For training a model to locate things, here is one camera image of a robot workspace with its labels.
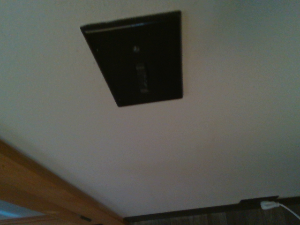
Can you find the wooden door frame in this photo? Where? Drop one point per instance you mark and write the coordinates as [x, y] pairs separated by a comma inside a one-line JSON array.
[[47, 185]]

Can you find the black wall baseboard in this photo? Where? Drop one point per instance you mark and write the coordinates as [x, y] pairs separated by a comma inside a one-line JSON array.
[[199, 211]]

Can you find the black light switch plate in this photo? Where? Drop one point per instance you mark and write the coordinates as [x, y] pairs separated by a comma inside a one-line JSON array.
[[152, 58]]

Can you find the white power plug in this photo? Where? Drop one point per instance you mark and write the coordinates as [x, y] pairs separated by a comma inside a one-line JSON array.
[[269, 205]]

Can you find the wooden door with glass pane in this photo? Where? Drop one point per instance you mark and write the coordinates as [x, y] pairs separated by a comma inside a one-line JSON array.
[[18, 211]]

